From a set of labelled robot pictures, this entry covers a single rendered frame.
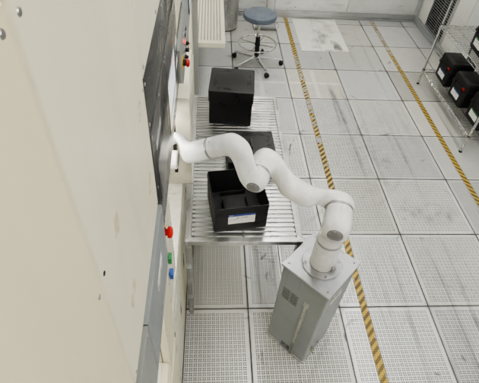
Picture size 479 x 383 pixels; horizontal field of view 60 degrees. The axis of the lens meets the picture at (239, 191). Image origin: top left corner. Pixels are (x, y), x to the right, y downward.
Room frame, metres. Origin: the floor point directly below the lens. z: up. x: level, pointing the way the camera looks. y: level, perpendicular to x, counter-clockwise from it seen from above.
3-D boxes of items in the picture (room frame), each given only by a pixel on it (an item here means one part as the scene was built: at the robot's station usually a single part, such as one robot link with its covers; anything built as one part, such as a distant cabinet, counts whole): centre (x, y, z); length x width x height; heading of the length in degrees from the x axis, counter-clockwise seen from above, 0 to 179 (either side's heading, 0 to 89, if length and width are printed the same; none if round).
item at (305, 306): (1.17, -0.43, 0.38); 0.28 x 0.28 x 0.76; 51
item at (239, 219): (1.47, 0.01, 0.85); 0.28 x 0.28 x 0.17; 14
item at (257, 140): (1.89, -0.05, 0.83); 0.29 x 0.29 x 0.13; 8
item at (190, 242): (1.91, 0.02, 0.38); 1.30 x 0.60 x 0.76; 6
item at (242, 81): (2.35, 0.10, 0.89); 0.29 x 0.29 x 0.25; 1
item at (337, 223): (1.14, -0.42, 1.07); 0.19 x 0.12 x 0.24; 167
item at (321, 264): (1.17, -0.43, 0.85); 0.19 x 0.19 x 0.18
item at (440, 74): (4.05, -2.13, 0.31); 0.30 x 0.28 x 0.26; 3
